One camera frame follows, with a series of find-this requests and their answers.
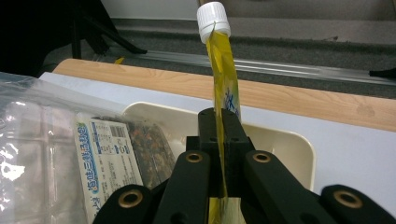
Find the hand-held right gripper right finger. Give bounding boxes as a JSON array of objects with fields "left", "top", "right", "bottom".
[{"left": 221, "top": 108, "right": 257, "bottom": 201}]

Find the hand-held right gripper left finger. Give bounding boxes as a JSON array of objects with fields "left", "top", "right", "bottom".
[{"left": 186, "top": 106, "right": 226, "bottom": 198}]

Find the white plastic divided container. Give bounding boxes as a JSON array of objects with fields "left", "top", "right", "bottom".
[{"left": 121, "top": 101, "right": 318, "bottom": 191}]

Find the yellow drink pouch white cap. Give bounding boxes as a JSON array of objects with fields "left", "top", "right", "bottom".
[{"left": 195, "top": 1, "right": 248, "bottom": 224}]

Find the clear bag of seaweed snack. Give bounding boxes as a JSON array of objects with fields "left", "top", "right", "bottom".
[{"left": 0, "top": 71, "right": 177, "bottom": 224}]

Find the wooden table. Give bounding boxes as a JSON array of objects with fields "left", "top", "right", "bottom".
[{"left": 51, "top": 58, "right": 396, "bottom": 133}]

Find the shiny metal floor strip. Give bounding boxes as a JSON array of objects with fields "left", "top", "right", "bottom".
[{"left": 102, "top": 49, "right": 396, "bottom": 88}]

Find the black metal stand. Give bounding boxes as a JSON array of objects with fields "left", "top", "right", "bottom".
[
  {"left": 69, "top": 0, "right": 149, "bottom": 61},
  {"left": 368, "top": 67, "right": 396, "bottom": 79}
]

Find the dark curtain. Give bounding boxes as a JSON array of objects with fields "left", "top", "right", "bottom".
[{"left": 0, "top": 0, "right": 108, "bottom": 78}]

